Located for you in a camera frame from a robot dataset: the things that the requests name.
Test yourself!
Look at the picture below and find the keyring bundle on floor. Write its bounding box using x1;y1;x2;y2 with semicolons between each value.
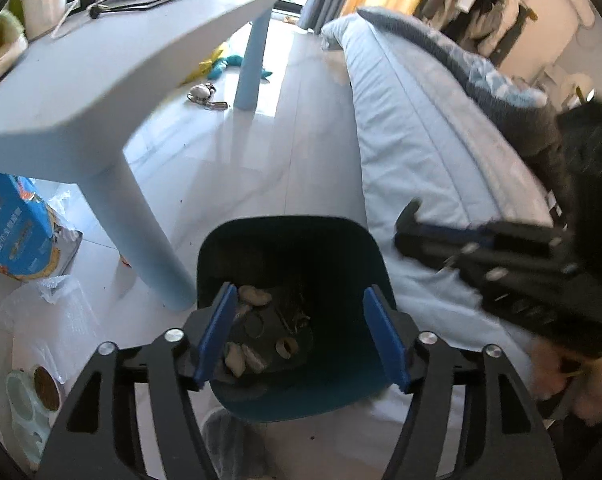
187;82;228;110

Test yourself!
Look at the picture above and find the person's right hand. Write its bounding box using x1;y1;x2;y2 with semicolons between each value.
529;337;602;426

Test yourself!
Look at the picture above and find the grey bed mattress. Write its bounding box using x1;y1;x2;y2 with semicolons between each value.
322;14;552;380

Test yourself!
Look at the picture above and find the dark grey fluffy blanket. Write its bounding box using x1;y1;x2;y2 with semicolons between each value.
357;8;576;214

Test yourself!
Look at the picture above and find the hanging clothes rack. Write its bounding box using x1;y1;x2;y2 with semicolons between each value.
414;0;538;66

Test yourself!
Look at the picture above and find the yellow plastic bag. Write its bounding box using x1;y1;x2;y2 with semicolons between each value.
181;44;225;84

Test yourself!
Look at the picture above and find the light blue low table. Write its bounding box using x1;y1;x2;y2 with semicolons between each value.
0;0;277;310

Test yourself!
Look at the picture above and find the teal toy on floor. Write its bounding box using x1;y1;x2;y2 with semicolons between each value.
208;54;243;81

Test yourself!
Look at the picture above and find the mint pet food bowl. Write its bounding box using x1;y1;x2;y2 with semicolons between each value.
5;365;62;469

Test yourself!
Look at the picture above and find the clear plastic wrap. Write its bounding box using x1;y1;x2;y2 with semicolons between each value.
0;275;106;385

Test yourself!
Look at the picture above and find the blue pet food bag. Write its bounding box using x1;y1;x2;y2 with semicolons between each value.
0;174;83;282

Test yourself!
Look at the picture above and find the white lidded mug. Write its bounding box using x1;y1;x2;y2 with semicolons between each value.
21;0;67;41

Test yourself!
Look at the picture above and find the dark green trash bin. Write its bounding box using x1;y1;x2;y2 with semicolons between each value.
197;216;395;422

